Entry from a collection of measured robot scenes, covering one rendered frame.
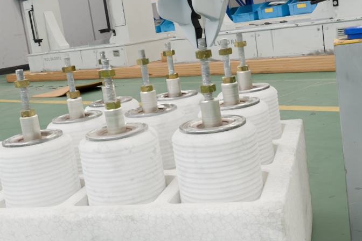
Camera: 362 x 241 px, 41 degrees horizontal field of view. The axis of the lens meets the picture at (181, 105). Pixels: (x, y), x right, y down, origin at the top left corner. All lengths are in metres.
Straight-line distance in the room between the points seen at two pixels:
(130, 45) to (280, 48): 1.45
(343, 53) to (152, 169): 0.30
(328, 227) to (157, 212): 0.42
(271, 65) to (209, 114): 2.38
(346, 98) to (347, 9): 2.12
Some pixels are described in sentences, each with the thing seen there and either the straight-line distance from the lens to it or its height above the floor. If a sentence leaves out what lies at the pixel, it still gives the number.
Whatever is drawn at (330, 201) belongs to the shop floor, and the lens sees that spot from 0.97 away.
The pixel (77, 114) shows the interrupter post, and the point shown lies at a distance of 0.73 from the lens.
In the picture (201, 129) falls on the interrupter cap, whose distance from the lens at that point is 0.52.
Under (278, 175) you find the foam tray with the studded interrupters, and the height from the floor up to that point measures 0.18.
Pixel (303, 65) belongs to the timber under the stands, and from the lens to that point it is 2.79.
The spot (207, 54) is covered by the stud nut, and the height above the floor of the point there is 0.33.
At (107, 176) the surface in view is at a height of 0.21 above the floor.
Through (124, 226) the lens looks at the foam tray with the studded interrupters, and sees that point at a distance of 0.54.
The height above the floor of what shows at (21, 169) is 0.23.
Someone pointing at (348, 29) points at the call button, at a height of 0.33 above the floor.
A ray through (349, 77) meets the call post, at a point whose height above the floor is 0.27.
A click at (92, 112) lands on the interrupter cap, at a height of 0.25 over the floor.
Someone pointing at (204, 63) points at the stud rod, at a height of 0.32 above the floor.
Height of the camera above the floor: 0.37
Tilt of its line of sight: 10 degrees down
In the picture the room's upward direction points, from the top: 8 degrees counter-clockwise
